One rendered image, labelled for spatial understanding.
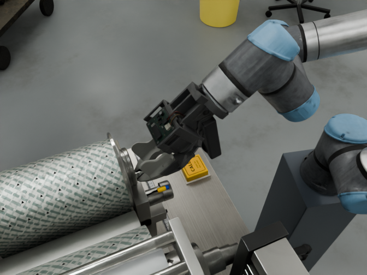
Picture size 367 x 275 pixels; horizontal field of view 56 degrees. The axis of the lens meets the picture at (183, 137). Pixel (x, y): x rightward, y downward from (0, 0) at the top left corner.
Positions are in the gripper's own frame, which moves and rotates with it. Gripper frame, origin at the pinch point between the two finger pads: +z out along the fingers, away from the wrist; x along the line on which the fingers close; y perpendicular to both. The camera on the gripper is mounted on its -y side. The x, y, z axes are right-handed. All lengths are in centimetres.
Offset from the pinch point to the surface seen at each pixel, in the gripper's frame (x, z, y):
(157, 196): 2.9, 2.2, -4.8
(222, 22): -206, -30, -178
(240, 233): 6.6, 4.3, -40.1
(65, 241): 7.3, 13.5, 10.0
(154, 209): 2.8, 6.1, -7.9
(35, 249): 6.3, 17.6, 12.7
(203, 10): -219, -25, -163
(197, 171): -15.0, 4.8, -36.5
